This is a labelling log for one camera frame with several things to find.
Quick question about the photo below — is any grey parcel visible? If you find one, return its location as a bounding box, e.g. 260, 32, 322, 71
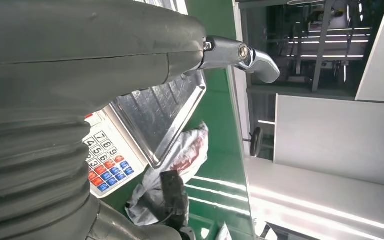
125, 121, 210, 228

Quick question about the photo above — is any green conveyor belt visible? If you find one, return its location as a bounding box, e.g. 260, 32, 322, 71
183, 0, 257, 240

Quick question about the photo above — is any electronic scale with steel tray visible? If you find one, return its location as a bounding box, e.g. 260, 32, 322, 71
83, 69, 208, 200

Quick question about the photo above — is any dark green table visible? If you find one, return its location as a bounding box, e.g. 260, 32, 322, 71
100, 180, 147, 220

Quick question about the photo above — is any metal shelf rack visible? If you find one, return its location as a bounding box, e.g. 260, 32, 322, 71
236, 0, 384, 100

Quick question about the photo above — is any large white panel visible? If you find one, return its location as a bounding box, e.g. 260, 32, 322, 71
273, 94, 384, 190

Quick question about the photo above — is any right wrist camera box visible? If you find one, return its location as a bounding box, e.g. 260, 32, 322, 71
160, 170, 190, 229

